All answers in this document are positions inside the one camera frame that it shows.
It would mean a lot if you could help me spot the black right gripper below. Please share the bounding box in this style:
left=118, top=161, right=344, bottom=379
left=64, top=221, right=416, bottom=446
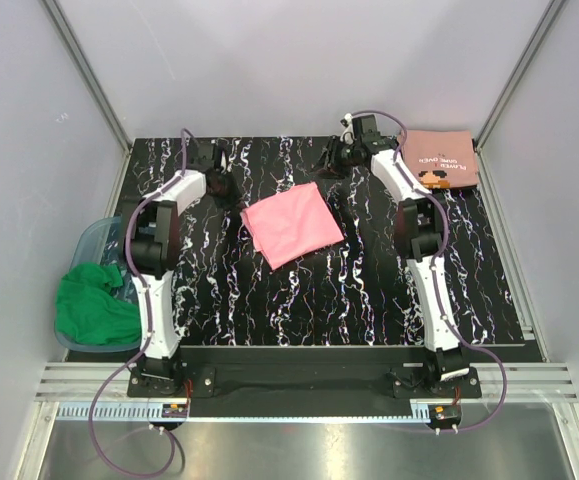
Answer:
left=309, top=136, right=360, bottom=181

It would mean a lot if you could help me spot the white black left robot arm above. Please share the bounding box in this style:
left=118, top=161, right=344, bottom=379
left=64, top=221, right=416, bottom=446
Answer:
left=121, top=167, right=241, bottom=396

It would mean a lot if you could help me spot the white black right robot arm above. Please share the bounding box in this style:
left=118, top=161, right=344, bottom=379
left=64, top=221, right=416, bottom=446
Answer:
left=313, top=136, right=469, bottom=397

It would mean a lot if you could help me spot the folded dusty pink printed t-shirt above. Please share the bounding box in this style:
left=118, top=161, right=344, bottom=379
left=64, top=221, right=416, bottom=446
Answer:
left=398, top=130, right=478, bottom=190

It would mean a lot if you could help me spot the teal plastic bin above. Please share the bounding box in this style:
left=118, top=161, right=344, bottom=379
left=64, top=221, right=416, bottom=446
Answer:
left=54, top=217, right=140, bottom=353

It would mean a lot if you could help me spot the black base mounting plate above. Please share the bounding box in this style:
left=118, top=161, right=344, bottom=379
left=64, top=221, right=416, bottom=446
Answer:
left=128, top=346, right=482, bottom=412

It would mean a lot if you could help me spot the green t-shirt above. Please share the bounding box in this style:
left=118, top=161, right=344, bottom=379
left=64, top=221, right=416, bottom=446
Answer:
left=55, top=262, right=141, bottom=346

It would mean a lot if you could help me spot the left aluminium frame post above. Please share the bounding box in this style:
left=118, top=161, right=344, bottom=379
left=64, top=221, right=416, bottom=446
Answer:
left=39, top=0, right=133, bottom=154

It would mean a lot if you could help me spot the aluminium frame post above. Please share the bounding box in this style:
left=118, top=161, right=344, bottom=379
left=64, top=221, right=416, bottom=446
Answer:
left=473, top=0, right=568, bottom=153
left=39, top=0, right=133, bottom=154

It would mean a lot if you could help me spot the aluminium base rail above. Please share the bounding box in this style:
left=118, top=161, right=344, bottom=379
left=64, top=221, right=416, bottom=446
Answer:
left=36, top=362, right=578, bottom=403

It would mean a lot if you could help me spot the white slotted cable duct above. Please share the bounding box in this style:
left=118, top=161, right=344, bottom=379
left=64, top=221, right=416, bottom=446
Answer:
left=57, top=401, right=430, bottom=424

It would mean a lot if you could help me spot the right aluminium frame post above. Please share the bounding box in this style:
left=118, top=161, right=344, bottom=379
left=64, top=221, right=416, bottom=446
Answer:
left=473, top=0, right=568, bottom=153

